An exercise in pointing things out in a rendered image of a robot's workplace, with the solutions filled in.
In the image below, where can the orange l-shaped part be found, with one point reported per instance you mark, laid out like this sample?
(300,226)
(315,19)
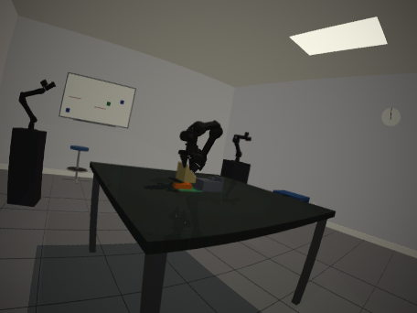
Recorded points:
(184,185)

